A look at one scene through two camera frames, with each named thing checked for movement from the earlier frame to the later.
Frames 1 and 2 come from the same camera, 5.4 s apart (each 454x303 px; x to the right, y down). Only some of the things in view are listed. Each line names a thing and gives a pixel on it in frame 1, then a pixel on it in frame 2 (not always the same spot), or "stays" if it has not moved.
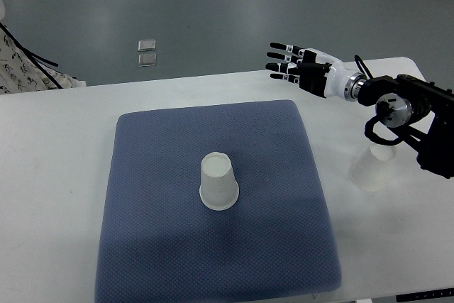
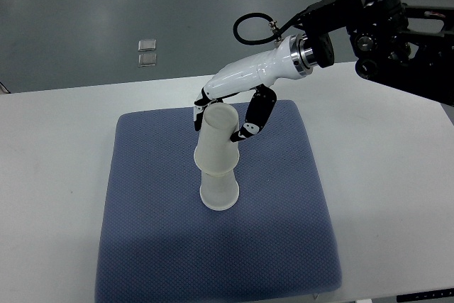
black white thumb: x=311 y=68 -> x=259 y=109
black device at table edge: x=426 y=295 stays
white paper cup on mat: x=219 y=189 stays
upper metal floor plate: x=147 y=45 stays
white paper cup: x=369 y=172 -> x=216 y=153
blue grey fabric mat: x=159 y=243 stays
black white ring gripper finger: x=290 y=68 -> x=198 y=122
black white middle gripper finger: x=289 y=58 -> x=198 y=113
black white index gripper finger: x=288 y=47 -> x=203 y=101
